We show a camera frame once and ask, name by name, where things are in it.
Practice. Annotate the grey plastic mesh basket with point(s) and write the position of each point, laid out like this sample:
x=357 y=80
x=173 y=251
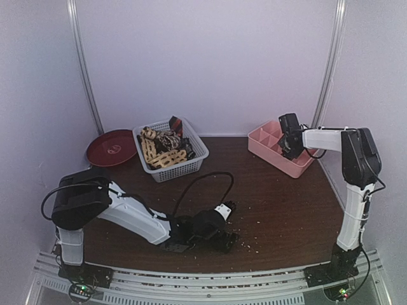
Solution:
x=196 y=152

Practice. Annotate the front aluminium rail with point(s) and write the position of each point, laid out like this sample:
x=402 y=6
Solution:
x=281 y=286

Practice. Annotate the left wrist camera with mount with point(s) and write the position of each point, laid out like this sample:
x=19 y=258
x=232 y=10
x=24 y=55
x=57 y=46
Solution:
x=226 y=209

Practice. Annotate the pink divided organizer box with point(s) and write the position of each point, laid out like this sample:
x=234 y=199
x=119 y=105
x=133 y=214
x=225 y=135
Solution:
x=263 y=142

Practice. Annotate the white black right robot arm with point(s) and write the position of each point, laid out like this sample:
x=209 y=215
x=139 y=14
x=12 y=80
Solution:
x=360 y=167

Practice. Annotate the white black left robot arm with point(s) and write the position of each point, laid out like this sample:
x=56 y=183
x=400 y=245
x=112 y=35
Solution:
x=91 y=194

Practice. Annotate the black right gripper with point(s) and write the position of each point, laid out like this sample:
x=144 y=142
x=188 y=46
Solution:
x=287 y=147

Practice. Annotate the brown cream patterned tie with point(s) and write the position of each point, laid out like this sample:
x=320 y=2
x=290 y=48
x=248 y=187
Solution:
x=168 y=139

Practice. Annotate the red black striped tie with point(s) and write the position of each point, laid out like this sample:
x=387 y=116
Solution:
x=176 y=125

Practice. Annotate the dark red round plate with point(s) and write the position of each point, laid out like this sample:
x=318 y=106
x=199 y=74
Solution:
x=112 y=148

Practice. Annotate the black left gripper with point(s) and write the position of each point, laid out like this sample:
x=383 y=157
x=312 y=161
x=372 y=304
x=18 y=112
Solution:
x=220 y=244

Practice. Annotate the right aluminium frame post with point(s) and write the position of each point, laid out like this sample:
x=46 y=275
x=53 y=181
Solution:
x=332 y=60

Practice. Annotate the aluminium frame post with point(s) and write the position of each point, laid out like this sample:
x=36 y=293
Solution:
x=83 y=69
x=332 y=60

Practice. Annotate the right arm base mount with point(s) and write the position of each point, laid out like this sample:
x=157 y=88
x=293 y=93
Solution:
x=342 y=266

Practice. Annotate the yellow insect patterned tie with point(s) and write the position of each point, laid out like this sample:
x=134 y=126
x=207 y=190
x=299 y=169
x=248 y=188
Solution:
x=155 y=155

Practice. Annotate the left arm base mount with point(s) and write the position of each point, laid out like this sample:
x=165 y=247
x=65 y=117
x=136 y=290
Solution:
x=84 y=279

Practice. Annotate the left aluminium frame post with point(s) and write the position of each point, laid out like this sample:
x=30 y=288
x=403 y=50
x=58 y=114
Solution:
x=83 y=69

